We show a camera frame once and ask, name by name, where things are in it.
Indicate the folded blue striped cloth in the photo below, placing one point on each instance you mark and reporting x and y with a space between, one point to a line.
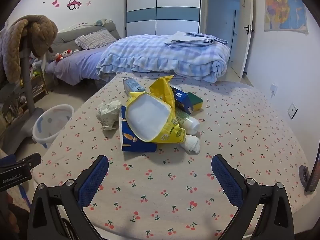
197 42

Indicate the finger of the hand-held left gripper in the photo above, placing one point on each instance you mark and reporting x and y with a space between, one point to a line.
28 161
7 160

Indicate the blue biscuit box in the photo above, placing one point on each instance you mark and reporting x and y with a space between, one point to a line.
130 140

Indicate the yellow snack bag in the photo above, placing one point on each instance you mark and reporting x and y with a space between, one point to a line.
160 90

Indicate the blue checked ruffled blanket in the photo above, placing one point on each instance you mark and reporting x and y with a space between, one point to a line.
155 52

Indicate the blue carton white label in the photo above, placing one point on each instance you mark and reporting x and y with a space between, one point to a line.
183 100

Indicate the white plastic basket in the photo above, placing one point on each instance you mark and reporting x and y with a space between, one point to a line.
45 127

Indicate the white and blue wardrobe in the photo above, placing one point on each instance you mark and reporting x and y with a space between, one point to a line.
162 5

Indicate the dark curved object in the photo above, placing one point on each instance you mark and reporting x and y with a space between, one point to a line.
312 177

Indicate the brown plush on stand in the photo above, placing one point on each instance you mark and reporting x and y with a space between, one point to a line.
15 45

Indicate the green yellow sponge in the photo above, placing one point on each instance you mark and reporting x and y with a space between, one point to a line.
196 101

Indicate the folded white cloth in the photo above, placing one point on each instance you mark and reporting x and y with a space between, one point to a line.
178 36

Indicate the cherry print bed sheet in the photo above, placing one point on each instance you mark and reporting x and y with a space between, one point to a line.
175 192

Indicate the white room door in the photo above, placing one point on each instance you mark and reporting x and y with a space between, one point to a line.
246 10

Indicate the grey padded headboard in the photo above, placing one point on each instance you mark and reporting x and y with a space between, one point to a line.
67 36

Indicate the purple bed sheet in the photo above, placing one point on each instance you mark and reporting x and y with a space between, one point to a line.
80 62

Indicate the white cat plush toy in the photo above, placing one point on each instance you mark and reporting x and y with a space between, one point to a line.
65 53

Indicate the small grey-blue carton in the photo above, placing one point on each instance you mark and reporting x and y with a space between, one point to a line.
132 85

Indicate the checked pillow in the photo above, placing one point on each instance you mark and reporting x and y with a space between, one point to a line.
95 38

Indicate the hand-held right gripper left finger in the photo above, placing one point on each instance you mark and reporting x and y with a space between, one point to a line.
92 182

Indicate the pile of plush toys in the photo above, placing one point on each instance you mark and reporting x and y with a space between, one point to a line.
35 70

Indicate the white crumpled tissue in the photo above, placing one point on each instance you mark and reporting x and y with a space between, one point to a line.
192 143

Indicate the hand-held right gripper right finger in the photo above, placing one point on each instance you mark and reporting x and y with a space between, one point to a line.
227 182

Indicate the white bottle green label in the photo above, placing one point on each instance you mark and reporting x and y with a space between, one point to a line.
190 123

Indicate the white wall socket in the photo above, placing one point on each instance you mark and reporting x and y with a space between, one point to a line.
274 88

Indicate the grey hallway door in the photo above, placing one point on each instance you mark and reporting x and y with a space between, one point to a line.
226 30

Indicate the crumpled pale paper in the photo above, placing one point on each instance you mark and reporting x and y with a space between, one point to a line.
108 112

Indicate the wall map poster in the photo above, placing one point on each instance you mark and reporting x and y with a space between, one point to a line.
282 7

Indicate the plush toys on headboard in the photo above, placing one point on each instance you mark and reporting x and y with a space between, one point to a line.
100 23

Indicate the wooden toy shelf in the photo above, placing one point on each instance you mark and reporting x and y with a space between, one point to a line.
38 86

